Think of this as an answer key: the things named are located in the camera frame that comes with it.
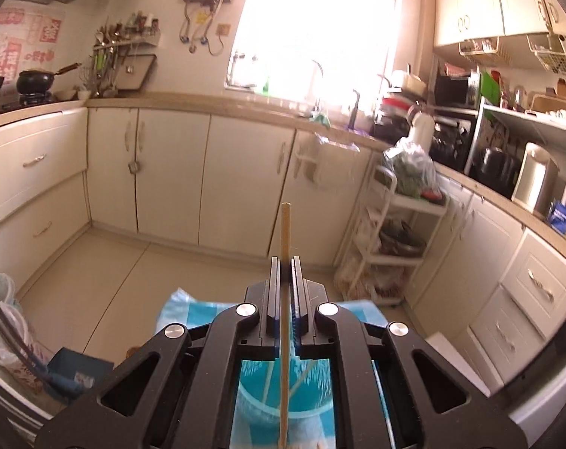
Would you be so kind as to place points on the green cloth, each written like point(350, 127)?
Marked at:
point(321, 118)

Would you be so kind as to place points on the cream wall cabinet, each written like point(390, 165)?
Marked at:
point(488, 4)

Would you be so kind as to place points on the black countertop oven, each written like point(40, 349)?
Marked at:
point(451, 140)

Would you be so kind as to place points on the blue packet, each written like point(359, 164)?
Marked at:
point(561, 220)

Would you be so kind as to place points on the white rolling cart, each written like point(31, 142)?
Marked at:
point(423, 208)

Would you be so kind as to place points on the white hanging plastic bin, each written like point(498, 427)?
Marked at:
point(329, 168)

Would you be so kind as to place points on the blue broom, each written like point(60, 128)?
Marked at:
point(60, 383)

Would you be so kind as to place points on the floral trash bin with bag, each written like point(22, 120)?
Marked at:
point(2, 327)

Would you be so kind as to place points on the cream cabinet drawer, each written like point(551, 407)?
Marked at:
point(39, 248)
point(30, 182)

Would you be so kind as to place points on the wall utensil rack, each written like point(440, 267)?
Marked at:
point(119, 42)

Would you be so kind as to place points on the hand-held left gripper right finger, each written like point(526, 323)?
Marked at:
point(296, 299)

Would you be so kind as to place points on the white shelf rack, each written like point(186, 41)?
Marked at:
point(530, 124)

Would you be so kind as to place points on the wall socket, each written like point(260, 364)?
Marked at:
point(224, 29)

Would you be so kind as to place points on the small metal cup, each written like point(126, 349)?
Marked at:
point(134, 168)

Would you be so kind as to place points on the teal plastic cutout basket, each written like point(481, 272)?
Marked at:
point(311, 393)

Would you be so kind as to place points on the cream base cabinet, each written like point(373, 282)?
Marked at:
point(488, 243)
point(170, 173)

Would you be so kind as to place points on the black cooking pot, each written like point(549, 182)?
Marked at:
point(495, 168)

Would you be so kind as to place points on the pile of bowls and dishes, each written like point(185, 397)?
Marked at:
point(395, 107)

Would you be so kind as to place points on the black pot in cart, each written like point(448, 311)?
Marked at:
point(402, 241)

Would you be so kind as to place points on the blue checked plastic tablecloth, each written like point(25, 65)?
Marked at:
point(189, 311)

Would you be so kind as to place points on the green cutting board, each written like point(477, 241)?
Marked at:
point(488, 86)

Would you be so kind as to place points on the chrome sink faucet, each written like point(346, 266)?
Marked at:
point(319, 84)

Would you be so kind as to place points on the white thermos jug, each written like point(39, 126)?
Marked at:
point(421, 131)

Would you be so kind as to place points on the gas stove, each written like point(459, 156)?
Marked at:
point(25, 100)

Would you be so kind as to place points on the kitchen window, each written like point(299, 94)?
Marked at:
point(311, 32)

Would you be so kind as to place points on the bag of green vegetables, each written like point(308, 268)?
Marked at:
point(411, 173)

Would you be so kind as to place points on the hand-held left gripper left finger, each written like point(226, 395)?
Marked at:
point(276, 299)

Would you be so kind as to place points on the red print wall sticker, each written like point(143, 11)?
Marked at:
point(11, 51)

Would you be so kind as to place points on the wooden chopstick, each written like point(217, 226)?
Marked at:
point(285, 234)
point(301, 376)

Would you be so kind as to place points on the black microwave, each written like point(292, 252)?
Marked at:
point(453, 91)

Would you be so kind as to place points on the blue dustpan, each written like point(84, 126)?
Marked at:
point(72, 365)

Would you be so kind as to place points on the stainless steel container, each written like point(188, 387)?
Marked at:
point(535, 182)

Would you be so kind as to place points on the metal door frame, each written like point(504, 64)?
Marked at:
point(2, 402)

